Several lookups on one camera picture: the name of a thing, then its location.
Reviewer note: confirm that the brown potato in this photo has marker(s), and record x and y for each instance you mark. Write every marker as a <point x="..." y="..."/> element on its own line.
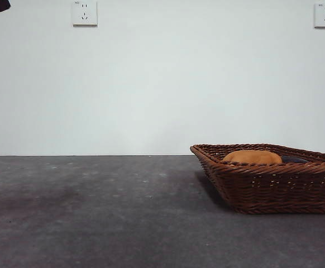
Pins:
<point x="252" y="157"/>

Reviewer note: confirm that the purple eggplant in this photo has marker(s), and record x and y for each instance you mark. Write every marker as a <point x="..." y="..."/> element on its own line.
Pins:
<point x="293" y="160"/>

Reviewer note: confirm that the white wall socket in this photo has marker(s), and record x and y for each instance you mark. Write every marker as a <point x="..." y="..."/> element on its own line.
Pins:
<point x="85" y="14"/>
<point x="324" y="16"/>

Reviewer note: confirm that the brown woven wicker basket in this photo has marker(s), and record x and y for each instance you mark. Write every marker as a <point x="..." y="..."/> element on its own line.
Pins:
<point x="277" y="190"/>

